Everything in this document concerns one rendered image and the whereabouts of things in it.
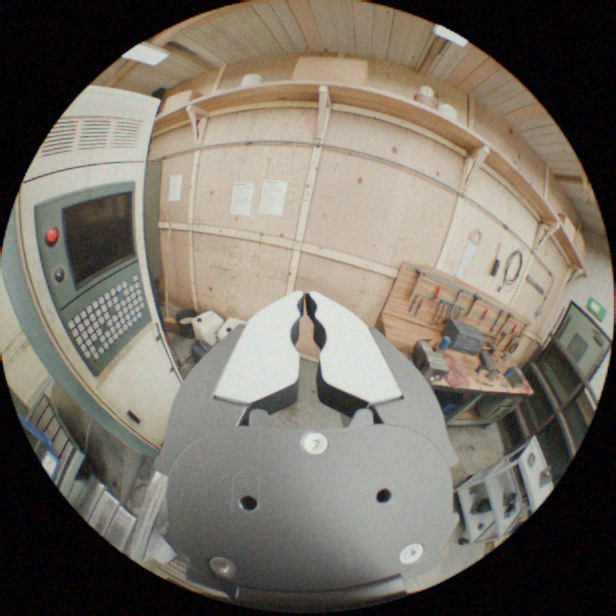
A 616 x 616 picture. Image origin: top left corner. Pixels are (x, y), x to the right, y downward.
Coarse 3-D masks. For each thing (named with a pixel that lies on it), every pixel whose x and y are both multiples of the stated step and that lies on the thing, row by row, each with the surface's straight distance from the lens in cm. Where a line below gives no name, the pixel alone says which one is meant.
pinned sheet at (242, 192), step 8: (240, 184) 181; (248, 184) 177; (240, 192) 180; (248, 192) 176; (232, 200) 184; (240, 200) 180; (248, 200) 175; (232, 208) 184; (240, 208) 180; (248, 208) 175
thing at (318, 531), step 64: (192, 448) 6; (256, 448) 5; (320, 448) 5; (384, 448) 5; (192, 512) 5; (256, 512) 5; (320, 512) 5; (384, 512) 5; (448, 512) 6; (192, 576) 7; (256, 576) 5; (320, 576) 5; (384, 576) 6
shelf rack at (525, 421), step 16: (560, 336) 372; (576, 368) 306; (592, 368) 303; (544, 384) 318; (560, 400) 361; (528, 416) 368; (560, 416) 311; (528, 432) 340; (512, 448) 336; (576, 448) 342
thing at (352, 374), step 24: (312, 312) 11; (336, 312) 10; (336, 336) 8; (360, 336) 8; (336, 360) 7; (360, 360) 7; (384, 360) 8; (336, 384) 6; (360, 384) 7; (384, 384) 7; (336, 408) 8; (360, 408) 7
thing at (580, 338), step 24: (576, 312) 379; (600, 312) 369; (576, 336) 372; (600, 336) 362; (552, 360) 378; (576, 360) 366; (600, 360) 360; (552, 384) 374; (576, 384) 363; (528, 408) 388; (552, 408) 372
